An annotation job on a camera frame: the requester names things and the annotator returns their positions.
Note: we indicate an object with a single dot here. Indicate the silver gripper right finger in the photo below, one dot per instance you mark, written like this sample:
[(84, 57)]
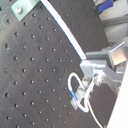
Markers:
[(99, 65)]

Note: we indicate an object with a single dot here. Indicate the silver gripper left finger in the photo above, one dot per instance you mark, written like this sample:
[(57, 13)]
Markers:
[(80, 98)]

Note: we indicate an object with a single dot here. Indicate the black perforated breadboard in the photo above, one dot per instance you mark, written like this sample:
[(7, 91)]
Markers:
[(35, 61)]

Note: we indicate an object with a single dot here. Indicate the blue object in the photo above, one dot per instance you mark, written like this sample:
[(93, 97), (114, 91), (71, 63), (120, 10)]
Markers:
[(107, 4)]

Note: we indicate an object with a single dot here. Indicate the aluminium frame rail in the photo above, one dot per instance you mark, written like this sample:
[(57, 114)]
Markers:
[(116, 29)]

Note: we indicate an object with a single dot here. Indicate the metal corner bracket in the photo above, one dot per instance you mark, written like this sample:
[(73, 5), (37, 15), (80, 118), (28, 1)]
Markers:
[(22, 7)]

